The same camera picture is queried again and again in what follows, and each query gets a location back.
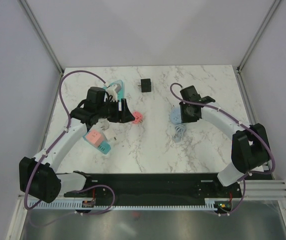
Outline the blue round power strip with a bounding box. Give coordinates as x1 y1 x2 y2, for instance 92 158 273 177
169 107 186 143

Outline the pink cube socket adapter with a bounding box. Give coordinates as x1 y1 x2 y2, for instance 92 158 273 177
85 129 104 147

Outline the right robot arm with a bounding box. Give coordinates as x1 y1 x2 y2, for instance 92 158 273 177
179 85 271 197

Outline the white charger adapter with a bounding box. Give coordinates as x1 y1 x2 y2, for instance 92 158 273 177
103 128 117 142

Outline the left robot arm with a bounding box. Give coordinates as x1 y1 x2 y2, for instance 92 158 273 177
19 87 135 203

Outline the black cube socket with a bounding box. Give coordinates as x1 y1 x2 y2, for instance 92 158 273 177
139 78 152 93

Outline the white slotted cable duct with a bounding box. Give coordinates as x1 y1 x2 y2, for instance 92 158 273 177
34 198 217 211

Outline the white coiled cable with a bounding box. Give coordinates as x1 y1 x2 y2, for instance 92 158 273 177
96 119 111 132

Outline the teal rectangular power strip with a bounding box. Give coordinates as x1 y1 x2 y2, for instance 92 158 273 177
83 135 111 155

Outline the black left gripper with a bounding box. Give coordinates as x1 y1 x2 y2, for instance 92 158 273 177
96 98 135 124

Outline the teal triangular power strip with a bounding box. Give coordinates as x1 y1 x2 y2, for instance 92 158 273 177
106 80 125 101

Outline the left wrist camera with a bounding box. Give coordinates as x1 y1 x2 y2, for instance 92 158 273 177
105 83 124 101

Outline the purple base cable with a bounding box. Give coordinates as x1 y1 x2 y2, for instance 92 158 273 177
27 184 116 228

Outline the coral square adapter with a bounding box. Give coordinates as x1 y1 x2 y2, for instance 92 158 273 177
132 111 144 125

